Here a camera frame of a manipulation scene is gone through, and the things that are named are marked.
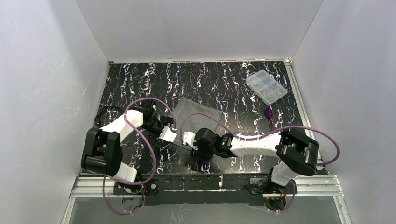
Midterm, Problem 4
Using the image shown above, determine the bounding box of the clear plastic screw box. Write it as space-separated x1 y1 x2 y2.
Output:
245 70 288 106

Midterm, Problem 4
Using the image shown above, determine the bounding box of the grey fabric napkin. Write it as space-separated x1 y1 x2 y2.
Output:
172 97 223 149

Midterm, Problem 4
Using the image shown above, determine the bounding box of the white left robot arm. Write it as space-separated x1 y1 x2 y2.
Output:
80 98 177 185

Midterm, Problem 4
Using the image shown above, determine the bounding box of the purple metal spoon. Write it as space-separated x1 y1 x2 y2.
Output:
265 107 274 131

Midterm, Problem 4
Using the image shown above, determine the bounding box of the upper black coiled cable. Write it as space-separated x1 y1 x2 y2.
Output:
94 106 124 127

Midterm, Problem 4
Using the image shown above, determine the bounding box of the aluminium front frame rail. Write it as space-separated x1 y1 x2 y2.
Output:
71 174 344 197

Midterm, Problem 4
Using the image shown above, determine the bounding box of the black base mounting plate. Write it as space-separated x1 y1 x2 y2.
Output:
113 173 297 212

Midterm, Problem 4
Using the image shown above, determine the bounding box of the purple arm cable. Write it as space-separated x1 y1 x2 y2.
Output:
180 112 341 214
102 98 177 216

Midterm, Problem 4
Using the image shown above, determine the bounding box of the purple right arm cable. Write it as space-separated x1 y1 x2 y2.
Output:
180 112 341 214

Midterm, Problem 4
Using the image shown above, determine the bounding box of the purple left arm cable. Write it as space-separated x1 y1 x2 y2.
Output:
102 98 177 216

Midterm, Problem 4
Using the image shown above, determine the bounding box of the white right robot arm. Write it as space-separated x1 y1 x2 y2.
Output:
182 128 319 187

